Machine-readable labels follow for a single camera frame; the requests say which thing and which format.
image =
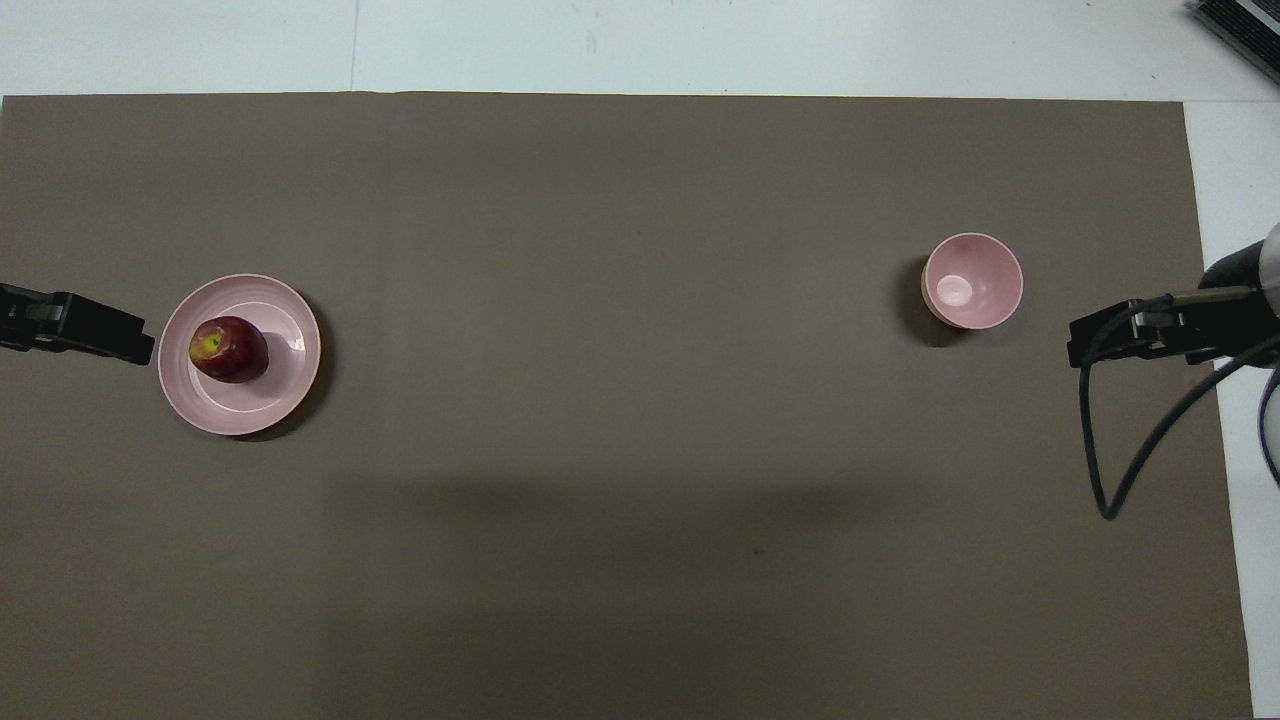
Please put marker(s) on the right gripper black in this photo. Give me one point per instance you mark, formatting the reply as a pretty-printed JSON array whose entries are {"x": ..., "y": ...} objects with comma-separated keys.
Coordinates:
[{"x": 1235, "y": 325}]

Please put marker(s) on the brown table mat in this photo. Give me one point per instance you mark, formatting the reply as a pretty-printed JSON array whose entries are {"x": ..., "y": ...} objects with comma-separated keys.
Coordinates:
[{"x": 620, "y": 400}]

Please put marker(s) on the dark ribbed device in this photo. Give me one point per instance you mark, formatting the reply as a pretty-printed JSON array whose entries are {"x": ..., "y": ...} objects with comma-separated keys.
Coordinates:
[{"x": 1245, "y": 22}]

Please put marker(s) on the red apple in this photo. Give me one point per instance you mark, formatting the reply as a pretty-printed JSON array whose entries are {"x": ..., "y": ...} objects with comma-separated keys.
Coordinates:
[{"x": 232, "y": 352}]

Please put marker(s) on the pink plate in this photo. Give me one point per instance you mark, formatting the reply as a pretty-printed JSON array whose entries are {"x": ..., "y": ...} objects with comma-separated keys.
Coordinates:
[{"x": 270, "y": 390}]

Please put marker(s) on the pink bowl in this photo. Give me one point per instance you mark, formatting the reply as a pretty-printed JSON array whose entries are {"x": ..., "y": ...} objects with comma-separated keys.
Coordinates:
[{"x": 975, "y": 285}]

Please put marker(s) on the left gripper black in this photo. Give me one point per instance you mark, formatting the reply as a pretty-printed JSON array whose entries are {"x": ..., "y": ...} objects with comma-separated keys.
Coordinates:
[{"x": 25, "y": 320}]

